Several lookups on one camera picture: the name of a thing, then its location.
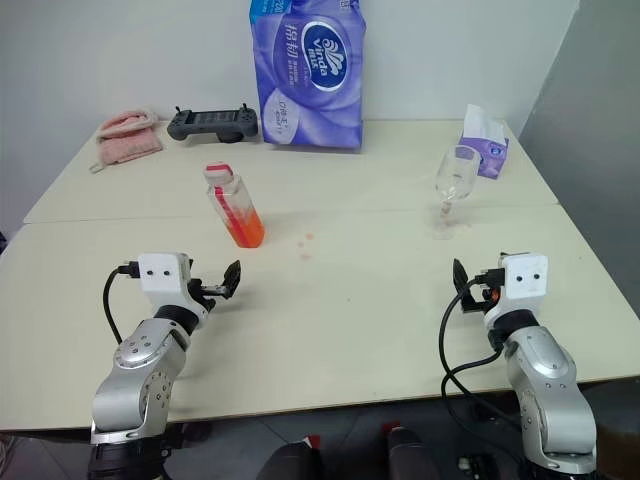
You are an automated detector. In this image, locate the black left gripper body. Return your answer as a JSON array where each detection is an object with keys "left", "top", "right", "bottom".
[{"left": 187, "top": 277, "right": 229, "bottom": 314}]

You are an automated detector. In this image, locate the large purple tissue pack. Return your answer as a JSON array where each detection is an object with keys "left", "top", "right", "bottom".
[{"left": 247, "top": 0, "right": 369, "bottom": 154}]

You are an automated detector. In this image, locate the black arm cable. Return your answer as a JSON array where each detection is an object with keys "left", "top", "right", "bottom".
[
  {"left": 438, "top": 269, "right": 532, "bottom": 469},
  {"left": 102, "top": 260, "right": 140, "bottom": 346}
]

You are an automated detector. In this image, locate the small purple tissue pack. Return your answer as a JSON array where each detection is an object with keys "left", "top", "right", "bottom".
[{"left": 455, "top": 103, "right": 512, "bottom": 181}]

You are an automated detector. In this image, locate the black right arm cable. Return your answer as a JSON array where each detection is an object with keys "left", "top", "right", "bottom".
[{"left": 438, "top": 269, "right": 532, "bottom": 469}]

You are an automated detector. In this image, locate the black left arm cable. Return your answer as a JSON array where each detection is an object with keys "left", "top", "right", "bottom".
[{"left": 102, "top": 260, "right": 140, "bottom": 346}]

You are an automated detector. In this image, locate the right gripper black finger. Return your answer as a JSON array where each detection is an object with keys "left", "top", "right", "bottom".
[{"left": 452, "top": 257, "right": 472, "bottom": 294}]

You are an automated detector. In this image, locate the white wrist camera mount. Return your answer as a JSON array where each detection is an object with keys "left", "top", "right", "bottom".
[
  {"left": 483, "top": 251, "right": 550, "bottom": 326},
  {"left": 136, "top": 252, "right": 210, "bottom": 324}
]

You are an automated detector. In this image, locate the clear wine glass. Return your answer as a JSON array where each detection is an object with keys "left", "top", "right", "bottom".
[{"left": 430, "top": 144, "right": 483, "bottom": 242}]

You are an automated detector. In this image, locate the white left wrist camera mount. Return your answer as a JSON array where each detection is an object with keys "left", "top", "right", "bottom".
[{"left": 136, "top": 252, "right": 210, "bottom": 324}]

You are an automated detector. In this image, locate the pink towel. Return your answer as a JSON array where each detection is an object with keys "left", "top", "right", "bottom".
[{"left": 89, "top": 108, "right": 166, "bottom": 174}]

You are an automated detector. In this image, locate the plastic bottle orange liquid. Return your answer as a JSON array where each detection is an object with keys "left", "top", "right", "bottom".
[{"left": 201, "top": 159, "right": 267, "bottom": 250}]

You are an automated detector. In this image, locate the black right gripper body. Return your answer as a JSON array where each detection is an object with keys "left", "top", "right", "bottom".
[{"left": 459, "top": 268, "right": 504, "bottom": 315}]

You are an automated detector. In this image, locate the grey handheld controller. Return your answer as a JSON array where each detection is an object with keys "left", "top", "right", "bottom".
[{"left": 166, "top": 102, "right": 263, "bottom": 146}]

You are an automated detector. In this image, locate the dark rounded shape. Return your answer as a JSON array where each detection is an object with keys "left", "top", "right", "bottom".
[
  {"left": 255, "top": 433, "right": 326, "bottom": 480},
  {"left": 382, "top": 423, "right": 444, "bottom": 480}
]

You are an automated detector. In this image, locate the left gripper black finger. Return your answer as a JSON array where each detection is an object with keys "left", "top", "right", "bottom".
[{"left": 222, "top": 259, "right": 243, "bottom": 301}]

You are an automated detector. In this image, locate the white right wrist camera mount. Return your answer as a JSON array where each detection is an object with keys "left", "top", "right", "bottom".
[{"left": 483, "top": 251, "right": 550, "bottom": 326}]

